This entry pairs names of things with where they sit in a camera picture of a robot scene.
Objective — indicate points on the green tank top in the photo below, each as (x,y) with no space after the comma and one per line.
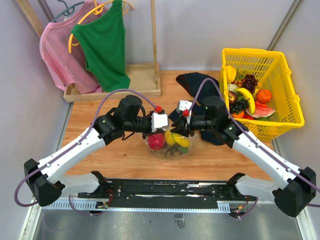
(103,43)

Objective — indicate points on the orange fruit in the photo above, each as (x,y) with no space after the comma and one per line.
(263,96)

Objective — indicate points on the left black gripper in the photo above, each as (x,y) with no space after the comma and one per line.
(158,130)

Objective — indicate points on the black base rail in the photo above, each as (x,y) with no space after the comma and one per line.
(157,194)

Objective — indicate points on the green lime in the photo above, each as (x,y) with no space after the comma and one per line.
(266,119)

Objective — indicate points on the pink shirt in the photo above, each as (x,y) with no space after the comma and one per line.
(67,68)

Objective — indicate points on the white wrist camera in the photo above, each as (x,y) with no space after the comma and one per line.
(159,121)
(183,105)

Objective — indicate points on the clear zip top bag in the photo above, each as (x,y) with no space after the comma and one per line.
(167,145)

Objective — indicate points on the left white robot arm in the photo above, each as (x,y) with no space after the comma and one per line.
(47,179)

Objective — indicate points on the yellow plastic basket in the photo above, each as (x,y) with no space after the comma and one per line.
(271,69)

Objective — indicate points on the wooden clothes rack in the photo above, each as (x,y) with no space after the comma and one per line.
(145,77)

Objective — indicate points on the red apple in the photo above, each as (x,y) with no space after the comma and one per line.
(156,141)

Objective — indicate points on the brown longan fruit bunch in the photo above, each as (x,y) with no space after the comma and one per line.
(174,152)

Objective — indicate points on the yellow banana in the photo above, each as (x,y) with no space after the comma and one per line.
(174,138)
(249,97)

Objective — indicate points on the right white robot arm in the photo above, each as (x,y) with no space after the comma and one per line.
(291,189)

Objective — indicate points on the dark navy cloth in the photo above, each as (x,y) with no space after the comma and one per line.
(190,82)

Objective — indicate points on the watermelon slice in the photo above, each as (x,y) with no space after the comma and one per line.
(260,111)

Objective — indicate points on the dark purple grape bunch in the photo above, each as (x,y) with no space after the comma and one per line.
(250,83)

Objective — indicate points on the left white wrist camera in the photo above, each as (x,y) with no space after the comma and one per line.
(159,121)

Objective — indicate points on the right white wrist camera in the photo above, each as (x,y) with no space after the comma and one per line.
(183,105)

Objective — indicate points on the black grape bunch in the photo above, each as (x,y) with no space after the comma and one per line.
(241,105)

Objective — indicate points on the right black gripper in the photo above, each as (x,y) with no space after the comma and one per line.
(182,126)

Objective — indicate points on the grey clothes hanger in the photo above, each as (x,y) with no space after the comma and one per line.
(68,11)

